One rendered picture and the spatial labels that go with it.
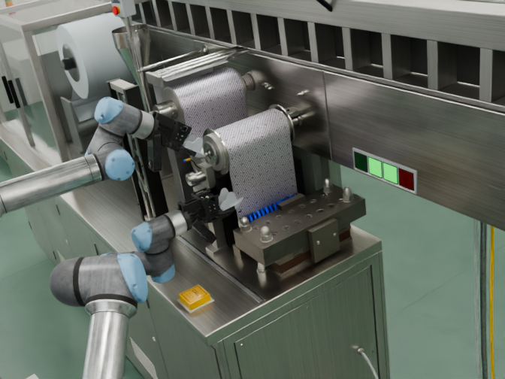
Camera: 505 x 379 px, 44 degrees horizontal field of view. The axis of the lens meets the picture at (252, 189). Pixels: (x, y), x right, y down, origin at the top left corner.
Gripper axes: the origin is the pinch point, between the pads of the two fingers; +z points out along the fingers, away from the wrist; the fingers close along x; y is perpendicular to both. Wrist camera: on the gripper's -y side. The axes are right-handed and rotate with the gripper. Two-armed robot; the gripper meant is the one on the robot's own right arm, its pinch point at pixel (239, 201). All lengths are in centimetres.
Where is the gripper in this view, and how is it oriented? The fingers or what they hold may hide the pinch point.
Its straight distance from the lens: 195.4
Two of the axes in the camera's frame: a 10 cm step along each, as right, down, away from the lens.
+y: -1.5, -8.8, -4.5
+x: -5.6, -3.0, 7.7
